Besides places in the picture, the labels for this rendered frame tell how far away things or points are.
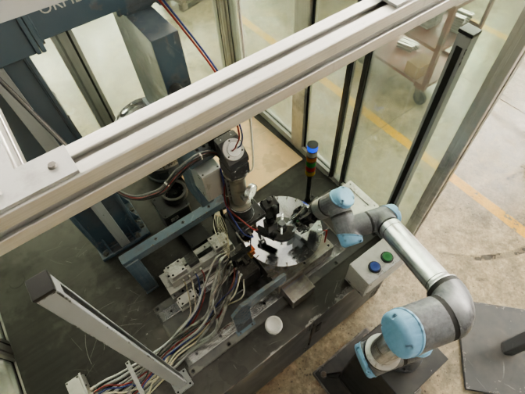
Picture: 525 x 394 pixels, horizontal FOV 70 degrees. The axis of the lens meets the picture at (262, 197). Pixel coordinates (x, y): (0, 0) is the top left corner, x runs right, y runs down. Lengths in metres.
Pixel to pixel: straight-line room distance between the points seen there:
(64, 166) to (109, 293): 1.46
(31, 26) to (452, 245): 2.53
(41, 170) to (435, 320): 0.88
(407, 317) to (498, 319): 1.72
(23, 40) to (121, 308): 1.09
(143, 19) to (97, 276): 1.14
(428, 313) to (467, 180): 2.23
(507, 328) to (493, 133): 1.60
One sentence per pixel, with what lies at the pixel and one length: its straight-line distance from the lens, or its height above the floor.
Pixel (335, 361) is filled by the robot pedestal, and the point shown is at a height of 0.01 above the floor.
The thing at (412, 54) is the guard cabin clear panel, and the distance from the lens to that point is 1.29.
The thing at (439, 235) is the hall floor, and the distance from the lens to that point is 2.83.
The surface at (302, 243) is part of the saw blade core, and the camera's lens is 1.53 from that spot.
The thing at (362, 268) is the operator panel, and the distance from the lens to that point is 1.57.
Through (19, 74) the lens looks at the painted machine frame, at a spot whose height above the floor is 1.68.
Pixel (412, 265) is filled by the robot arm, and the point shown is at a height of 1.29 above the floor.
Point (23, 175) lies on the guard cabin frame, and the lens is 0.40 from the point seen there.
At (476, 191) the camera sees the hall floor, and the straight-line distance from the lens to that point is 3.14.
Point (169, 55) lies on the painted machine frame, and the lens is 1.16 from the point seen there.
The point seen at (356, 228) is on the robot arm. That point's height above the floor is 1.24.
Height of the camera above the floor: 2.31
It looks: 56 degrees down
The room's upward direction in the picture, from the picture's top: 5 degrees counter-clockwise
